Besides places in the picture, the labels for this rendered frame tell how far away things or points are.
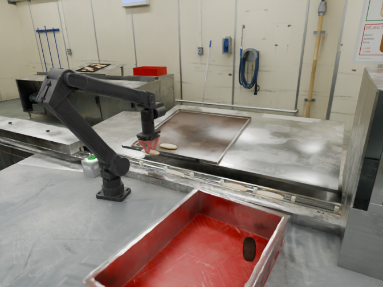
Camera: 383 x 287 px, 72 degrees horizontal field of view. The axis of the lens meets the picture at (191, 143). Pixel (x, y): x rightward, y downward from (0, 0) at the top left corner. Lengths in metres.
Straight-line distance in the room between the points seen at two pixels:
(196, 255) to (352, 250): 0.41
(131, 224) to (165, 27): 4.85
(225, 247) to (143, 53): 5.30
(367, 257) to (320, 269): 0.12
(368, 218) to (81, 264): 0.77
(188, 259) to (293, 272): 0.28
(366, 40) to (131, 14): 4.94
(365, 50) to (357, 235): 1.12
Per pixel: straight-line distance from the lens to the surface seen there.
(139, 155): 1.50
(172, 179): 1.13
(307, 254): 0.90
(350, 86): 4.35
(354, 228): 0.82
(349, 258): 0.87
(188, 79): 5.33
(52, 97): 0.88
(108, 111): 4.41
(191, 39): 5.24
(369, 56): 1.73
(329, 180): 1.16
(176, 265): 0.81
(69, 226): 1.04
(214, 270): 0.80
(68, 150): 1.54
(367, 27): 1.72
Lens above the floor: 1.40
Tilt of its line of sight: 21 degrees down
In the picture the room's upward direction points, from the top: 1 degrees counter-clockwise
